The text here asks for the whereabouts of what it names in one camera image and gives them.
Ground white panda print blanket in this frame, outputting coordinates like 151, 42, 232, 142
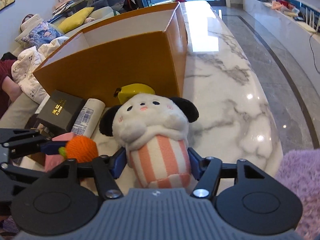
11, 36, 69, 104

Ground black gift box gold text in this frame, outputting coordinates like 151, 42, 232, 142
37, 90, 86, 136

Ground person in red clothing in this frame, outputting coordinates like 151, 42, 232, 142
0, 52, 22, 117

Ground white wifi router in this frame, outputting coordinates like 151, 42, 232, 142
295, 7, 319, 33

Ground purple fluffy cloth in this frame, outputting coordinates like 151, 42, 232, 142
275, 149, 320, 239

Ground orange yarn ball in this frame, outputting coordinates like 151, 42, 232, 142
59, 135, 99, 163

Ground panda popcorn plush toy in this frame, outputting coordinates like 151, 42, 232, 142
99, 93, 199, 190

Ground yellow tape measure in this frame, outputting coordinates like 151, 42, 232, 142
113, 83, 156, 105

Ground floral blue pillow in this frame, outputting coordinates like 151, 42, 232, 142
15, 20, 64, 49

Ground white cylindrical tube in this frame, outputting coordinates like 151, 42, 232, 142
71, 98, 105, 138

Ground black cable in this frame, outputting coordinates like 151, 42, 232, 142
309, 33, 320, 74

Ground beige sofa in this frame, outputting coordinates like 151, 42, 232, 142
1, 7, 119, 128

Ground orange cardboard storage box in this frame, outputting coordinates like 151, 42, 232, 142
34, 2, 188, 107

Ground yellow pillow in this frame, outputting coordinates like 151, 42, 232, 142
58, 7, 94, 34

